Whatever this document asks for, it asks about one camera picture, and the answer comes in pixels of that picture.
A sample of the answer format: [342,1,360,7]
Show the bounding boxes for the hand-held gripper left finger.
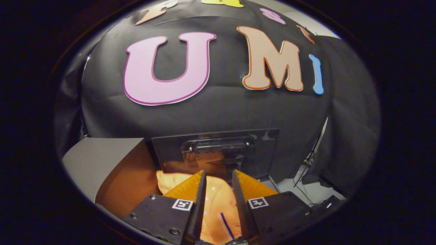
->
[122,170,207,245]

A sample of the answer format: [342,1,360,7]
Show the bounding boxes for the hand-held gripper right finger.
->
[232,169,312,241]

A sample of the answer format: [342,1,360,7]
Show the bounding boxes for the orange garment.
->
[156,170,252,245]

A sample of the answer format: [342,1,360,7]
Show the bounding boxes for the black light stand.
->
[294,116,329,187]

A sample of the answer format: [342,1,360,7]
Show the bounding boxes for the black backdrop cloth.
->
[54,0,381,198]

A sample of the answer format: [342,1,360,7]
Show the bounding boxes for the beige and dark cabinet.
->
[62,138,162,218]

